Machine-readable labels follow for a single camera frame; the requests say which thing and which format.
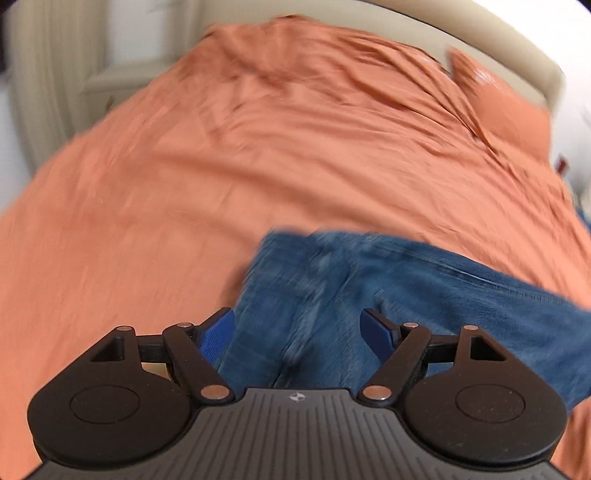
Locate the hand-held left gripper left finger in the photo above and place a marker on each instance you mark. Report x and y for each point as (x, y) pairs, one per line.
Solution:
(216, 339)

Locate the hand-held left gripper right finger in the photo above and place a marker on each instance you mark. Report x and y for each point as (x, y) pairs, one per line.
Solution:
(376, 333)

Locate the blue denim pants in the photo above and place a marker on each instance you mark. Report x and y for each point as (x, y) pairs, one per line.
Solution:
(323, 295)

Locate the orange bed cover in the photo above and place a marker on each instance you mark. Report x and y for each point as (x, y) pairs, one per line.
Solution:
(207, 175)

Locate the small red object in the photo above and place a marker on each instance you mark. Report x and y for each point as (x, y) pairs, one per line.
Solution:
(562, 164)

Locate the orange pillow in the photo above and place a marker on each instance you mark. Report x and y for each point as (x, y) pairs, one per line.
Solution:
(501, 104)

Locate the cream nightstand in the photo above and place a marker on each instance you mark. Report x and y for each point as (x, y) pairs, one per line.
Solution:
(121, 81)

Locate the beige padded headboard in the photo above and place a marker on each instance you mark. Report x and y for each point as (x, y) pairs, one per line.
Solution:
(503, 44)

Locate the beige curtain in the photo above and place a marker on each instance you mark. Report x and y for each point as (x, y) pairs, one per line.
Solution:
(51, 69)

